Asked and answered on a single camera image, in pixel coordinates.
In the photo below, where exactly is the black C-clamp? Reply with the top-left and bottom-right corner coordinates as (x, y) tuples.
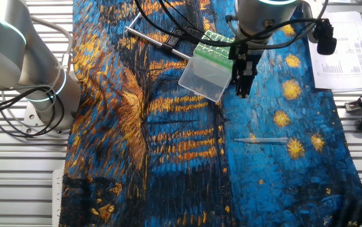
(124, 11), (207, 61)

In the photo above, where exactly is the starry night painting cloth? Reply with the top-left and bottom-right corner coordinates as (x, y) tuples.
(59, 0), (362, 227)

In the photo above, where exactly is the black cable bundle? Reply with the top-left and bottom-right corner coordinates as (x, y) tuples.
(0, 84), (66, 139)

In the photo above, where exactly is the printed white paper sheet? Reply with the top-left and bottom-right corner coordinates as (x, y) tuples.
(303, 5), (362, 93)

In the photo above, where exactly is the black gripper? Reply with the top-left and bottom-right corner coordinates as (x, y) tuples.
(228, 42), (259, 100)

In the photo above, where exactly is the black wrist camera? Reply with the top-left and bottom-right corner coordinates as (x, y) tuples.
(312, 18), (338, 56)

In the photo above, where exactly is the clear large pipette tip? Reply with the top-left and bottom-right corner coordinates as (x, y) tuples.
(233, 136), (289, 146)

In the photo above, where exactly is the white power strip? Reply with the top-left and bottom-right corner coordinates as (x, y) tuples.
(52, 168), (65, 227)

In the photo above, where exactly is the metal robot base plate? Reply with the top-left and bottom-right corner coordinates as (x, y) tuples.
(21, 100), (74, 136)

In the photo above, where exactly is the thick grey cable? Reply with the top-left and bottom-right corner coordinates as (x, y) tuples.
(28, 15), (75, 74)

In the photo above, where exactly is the green pipette tip box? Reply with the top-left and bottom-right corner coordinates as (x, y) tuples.
(177, 29), (235, 103)

